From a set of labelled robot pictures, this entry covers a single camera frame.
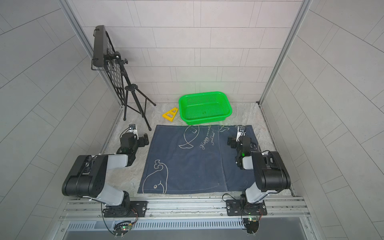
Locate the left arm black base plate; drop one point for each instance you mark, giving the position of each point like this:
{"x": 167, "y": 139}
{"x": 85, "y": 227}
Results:
{"x": 135, "y": 209}

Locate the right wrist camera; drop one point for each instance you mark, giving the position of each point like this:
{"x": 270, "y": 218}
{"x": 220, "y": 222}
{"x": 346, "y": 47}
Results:
{"x": 241, "y": 131}

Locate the green circuit board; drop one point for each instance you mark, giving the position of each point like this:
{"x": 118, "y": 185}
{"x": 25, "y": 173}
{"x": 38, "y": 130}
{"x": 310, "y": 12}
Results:
{"x": 122, "y": 228}
{"x": 251, "y": 226}

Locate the left green circuit board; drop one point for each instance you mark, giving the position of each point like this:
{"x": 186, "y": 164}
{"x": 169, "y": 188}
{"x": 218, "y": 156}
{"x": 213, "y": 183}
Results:
{"x": 122, "y": 228}

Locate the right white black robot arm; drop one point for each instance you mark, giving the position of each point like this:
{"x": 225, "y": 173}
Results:
{"x": 271, "y": 175}

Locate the dark blue whale pillowcase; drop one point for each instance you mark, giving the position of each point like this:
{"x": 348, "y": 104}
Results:
{"x": 185, "y": 160}

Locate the black tripod stand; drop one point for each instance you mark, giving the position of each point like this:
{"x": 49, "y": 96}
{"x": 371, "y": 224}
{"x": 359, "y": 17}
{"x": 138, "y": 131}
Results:
{"x": 132, "y": 89}

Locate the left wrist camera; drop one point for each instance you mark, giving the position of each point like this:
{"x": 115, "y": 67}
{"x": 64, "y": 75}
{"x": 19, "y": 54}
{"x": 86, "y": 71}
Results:
{"x": 132, "y": 129}

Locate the aluminium rail frame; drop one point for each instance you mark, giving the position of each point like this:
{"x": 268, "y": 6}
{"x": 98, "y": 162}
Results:
{"x": 285, "y": 215}

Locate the green plastic basket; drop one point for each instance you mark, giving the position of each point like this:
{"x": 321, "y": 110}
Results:
{"x": 204, "y": 108}

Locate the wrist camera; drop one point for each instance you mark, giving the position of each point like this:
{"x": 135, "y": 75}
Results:
{"x": 132, "y": 129}
{"x": 241, "y": 131}

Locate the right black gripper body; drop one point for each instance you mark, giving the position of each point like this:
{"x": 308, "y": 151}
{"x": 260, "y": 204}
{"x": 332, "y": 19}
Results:
{"x": 235, "y": 144}

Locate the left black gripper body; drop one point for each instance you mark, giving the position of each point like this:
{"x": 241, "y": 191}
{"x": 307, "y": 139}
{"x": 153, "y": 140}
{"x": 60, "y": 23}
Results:
{"x": 141, "y": 143}

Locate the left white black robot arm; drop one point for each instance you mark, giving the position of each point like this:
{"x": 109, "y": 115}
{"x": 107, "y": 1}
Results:
{"x": 87, "y": 177}

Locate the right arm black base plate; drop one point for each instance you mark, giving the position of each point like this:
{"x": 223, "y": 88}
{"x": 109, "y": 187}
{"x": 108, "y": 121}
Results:
{"x": 241, "y": 208}

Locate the right green circuit board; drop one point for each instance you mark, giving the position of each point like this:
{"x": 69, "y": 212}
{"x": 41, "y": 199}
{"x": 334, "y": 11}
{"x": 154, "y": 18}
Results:
{"x": 251, "y": 226}

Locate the black perforated panel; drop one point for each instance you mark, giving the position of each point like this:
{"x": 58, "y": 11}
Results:
{"x": 105, "y": 59}

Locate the yellow triangular plastic piece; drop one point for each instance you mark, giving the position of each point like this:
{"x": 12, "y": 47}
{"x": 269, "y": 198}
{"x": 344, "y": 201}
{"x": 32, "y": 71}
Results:
{"x": 170, "y": 115}

